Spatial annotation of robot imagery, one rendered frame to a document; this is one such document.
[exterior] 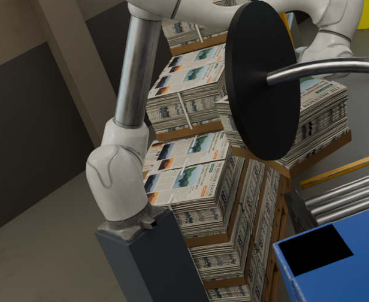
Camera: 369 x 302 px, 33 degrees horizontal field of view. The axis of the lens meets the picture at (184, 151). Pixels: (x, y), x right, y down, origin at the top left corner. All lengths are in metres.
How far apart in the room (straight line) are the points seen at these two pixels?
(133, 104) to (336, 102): 0.68
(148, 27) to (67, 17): 3.03
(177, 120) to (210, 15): 1.20
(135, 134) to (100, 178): 0.23
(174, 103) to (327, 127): 0.98
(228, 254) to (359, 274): 1.89
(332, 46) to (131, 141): 0.72
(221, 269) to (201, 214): 0.28
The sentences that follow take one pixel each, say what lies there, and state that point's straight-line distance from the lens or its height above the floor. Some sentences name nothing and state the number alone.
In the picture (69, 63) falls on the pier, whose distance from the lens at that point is 4.96.
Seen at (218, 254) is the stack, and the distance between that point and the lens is 2.56.
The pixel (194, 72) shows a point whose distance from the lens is 3.03.
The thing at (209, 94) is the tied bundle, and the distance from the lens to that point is 2.83.
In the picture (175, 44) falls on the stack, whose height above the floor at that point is 1.13.
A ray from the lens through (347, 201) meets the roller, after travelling 2.20.
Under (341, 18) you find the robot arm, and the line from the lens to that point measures 1.87.
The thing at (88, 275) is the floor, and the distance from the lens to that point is 3.86.
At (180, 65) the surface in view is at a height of 1.07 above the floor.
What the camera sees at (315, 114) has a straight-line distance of 2.06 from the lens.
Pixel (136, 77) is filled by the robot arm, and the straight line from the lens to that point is 2.01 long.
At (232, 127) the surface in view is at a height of 1.08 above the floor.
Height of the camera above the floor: 1.98
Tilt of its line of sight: 24 degrees down
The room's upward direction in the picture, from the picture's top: 21 degrees counter-clockwise
